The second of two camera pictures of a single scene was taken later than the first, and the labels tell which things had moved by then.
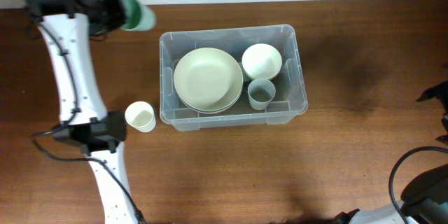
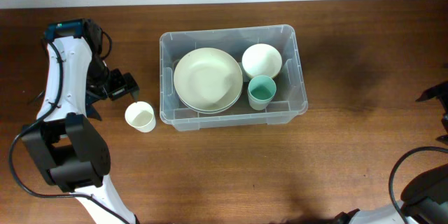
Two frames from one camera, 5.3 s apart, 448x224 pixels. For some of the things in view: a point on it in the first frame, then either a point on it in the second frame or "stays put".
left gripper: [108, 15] -> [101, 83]
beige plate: [213, 112] stays put
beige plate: [208, 78] stays put
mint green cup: [138, 17] -> [261, 90]
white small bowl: [262, 61] stays put
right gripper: [439, 89] stays put
